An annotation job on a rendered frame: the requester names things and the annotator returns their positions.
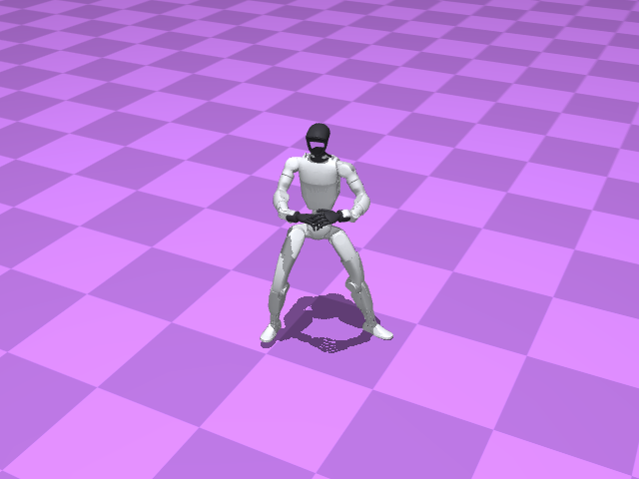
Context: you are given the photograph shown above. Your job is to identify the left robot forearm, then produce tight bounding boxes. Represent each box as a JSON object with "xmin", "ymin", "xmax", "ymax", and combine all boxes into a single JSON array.
[{"xmin": 341, "ymin": 195, "xmax": 370, "ymax": 223}]

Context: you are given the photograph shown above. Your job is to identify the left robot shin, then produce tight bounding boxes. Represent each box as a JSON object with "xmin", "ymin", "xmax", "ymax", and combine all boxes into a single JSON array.
[{"xmin": 350, "ymin": 281, "xmax": 377, "ymax": 327}]

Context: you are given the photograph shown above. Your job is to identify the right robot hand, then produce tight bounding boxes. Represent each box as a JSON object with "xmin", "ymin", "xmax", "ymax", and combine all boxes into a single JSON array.
[{"xmin": 286, "ymin": 212, "xmax": 323, "ymax": 232}]

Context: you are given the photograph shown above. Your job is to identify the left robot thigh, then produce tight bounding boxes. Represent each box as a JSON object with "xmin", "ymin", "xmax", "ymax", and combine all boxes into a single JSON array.
[{"xmin": 328, "ymin": 226, "xmax": 364, "ymax": 293}]

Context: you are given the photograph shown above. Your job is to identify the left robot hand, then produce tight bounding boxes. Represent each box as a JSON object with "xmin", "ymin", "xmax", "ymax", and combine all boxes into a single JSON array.
[{"xmin": 311, "ymin": 209, "xmax": 350, "ymax": 231}]

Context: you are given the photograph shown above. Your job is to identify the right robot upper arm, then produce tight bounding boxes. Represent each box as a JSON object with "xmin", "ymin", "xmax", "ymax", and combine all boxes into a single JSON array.
[{"xmin": 277, "ymin": 157, "xmax": 302, "ymax": 202}]

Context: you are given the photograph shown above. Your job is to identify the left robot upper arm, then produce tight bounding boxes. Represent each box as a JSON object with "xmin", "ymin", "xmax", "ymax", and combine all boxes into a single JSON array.
[{"xmin": 336, "ymin": 161, "xmax": 366, "ymax": 203}]

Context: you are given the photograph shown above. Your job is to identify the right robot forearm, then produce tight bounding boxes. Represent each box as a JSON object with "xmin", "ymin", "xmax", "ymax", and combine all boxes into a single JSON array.
[{"xmin": 274, "ymin": 190, "xmax": 296, "ymax": 224}]

